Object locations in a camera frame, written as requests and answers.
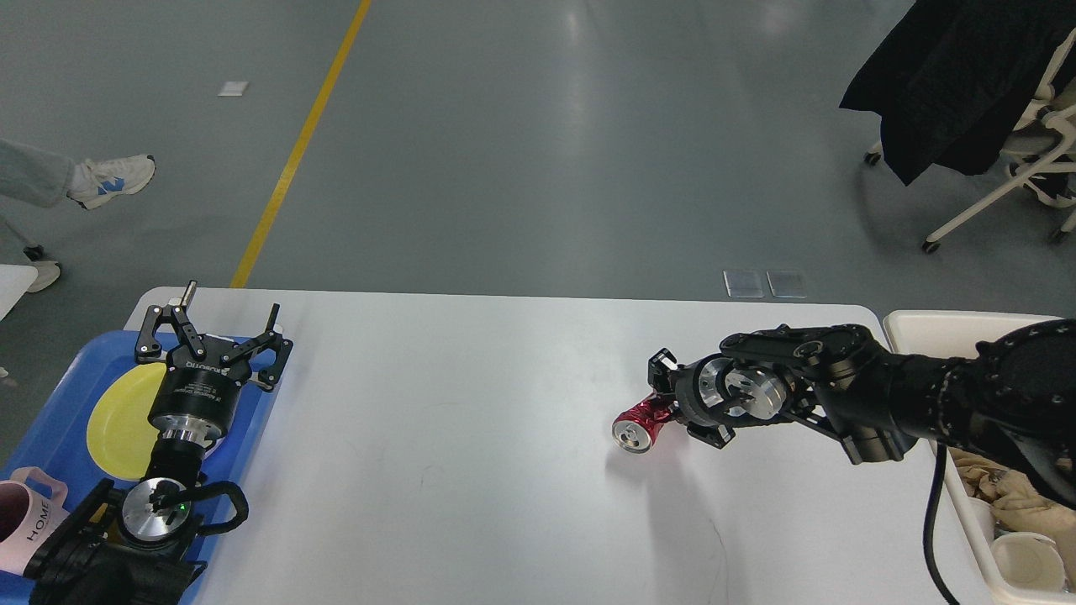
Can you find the blue plastic tray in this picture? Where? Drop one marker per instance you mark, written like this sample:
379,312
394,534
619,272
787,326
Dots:
56,442

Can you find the pink ribbed mug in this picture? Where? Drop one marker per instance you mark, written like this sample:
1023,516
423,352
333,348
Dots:
32,509

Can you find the beige plastic bin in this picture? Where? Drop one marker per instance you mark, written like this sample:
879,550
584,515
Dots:
946,334

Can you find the white paper cup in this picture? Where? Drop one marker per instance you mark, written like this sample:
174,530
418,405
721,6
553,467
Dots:
1030,561
982,514

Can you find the brown paper ball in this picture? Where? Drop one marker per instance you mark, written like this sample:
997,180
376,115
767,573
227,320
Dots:
1018,506

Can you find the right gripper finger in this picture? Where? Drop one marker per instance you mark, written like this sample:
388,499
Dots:
664,372
700,425

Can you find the crushed red soda can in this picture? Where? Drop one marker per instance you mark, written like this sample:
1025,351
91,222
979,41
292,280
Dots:
636,429

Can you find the white blue sneaker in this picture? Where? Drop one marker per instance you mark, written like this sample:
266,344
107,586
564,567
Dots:
94,183

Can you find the yellow plastic plate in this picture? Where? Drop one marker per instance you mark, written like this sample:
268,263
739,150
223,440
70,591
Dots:
119,436

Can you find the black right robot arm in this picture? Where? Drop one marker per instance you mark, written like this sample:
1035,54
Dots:
1012,403

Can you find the white table corner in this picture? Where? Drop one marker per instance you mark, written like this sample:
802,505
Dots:
15,282

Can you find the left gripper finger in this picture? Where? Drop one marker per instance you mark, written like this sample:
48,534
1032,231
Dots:
175,316
273,340

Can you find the brown paper wad in foil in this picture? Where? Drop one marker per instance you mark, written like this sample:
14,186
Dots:
979,475

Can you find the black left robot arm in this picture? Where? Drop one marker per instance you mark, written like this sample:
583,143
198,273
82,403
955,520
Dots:
125,543

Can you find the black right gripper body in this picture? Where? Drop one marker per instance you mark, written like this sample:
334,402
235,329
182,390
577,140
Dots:
700,391

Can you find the black office chair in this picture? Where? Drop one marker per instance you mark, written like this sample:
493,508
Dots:
958,84

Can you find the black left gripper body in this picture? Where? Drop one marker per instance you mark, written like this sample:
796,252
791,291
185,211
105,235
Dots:
199,397

